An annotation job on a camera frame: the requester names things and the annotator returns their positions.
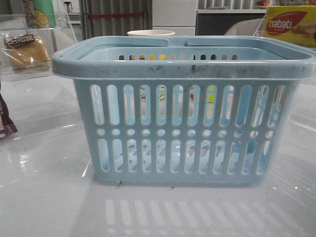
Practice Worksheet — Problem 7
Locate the clear acrylic shelf left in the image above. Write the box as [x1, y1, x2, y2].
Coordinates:
[0, 12, 77, 84]

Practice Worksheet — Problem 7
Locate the bread slice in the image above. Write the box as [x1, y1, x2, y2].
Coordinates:
[2, 34, 50, 74]

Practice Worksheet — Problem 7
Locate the white drawer cabinet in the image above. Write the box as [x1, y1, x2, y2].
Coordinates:
[152, 0, 198, 36]

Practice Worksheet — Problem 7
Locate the white paper cup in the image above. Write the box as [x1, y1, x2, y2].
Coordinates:
[127, 30, 175, 37]

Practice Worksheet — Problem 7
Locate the dark red snack packet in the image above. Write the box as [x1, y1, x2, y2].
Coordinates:
[0, 96, 18, 139]

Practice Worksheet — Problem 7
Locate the yellow nabati wafer box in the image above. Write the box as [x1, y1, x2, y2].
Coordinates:
[261, 5, 316, 48]

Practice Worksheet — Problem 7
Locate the light blue plastic basket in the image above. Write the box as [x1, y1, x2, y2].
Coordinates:
[52, 36, 316, 185]

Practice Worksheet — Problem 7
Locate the clear acrylic stand right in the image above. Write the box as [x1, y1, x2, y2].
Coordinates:
[253, 17, 266, 37]

